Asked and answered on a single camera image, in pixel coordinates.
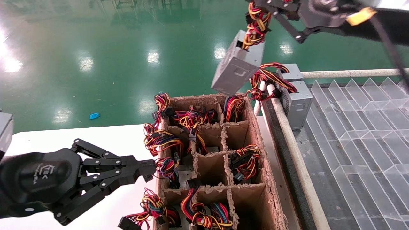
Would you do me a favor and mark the central wire bundle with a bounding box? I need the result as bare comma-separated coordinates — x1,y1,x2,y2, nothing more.
173,107,218,155

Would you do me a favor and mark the far left wire bundle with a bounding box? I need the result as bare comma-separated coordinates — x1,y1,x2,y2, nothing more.
118,188,182,230

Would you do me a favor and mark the short white pipe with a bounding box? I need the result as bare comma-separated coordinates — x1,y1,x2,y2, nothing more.
253,80,266,117

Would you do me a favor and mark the brown cardboard divider carton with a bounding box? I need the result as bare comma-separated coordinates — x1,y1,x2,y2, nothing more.
154,93,289,230

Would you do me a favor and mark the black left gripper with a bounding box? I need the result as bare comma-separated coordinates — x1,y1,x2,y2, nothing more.
0,148,86,219

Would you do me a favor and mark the right wire bundle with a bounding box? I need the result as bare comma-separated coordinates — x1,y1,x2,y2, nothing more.
223,95,246,123

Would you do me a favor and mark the long horizontal white pipe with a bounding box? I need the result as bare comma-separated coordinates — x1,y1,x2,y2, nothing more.
300,68,409,79

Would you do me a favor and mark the lower left wire bundle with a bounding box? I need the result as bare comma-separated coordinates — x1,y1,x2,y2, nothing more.
180,188,234,230

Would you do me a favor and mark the long slanted white pipe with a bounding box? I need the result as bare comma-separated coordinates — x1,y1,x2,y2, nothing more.
266,84,332,230

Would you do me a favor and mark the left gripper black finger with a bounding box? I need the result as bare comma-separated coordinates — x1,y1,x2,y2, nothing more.
71,138,157,173
53,170,157,226

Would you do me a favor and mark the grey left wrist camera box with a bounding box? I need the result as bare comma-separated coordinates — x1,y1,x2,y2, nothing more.
0,112,14,160

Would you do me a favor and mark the power supply with coloured cables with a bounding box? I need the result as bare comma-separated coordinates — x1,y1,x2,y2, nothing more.
151,92,174,128
246,62,313,130
210,2,273,96
229,144,262,184

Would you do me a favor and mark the transparent acrylic divider tray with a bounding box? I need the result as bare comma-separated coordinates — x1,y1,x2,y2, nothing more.
302,77,409,230

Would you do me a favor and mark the grey power supply unit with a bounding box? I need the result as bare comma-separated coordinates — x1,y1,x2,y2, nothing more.
277,63,303,82

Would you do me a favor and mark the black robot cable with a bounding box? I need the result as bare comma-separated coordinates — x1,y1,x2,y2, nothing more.
371,16,409,85

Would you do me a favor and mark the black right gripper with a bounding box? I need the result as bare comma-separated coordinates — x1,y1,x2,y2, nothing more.
248,0,355,44

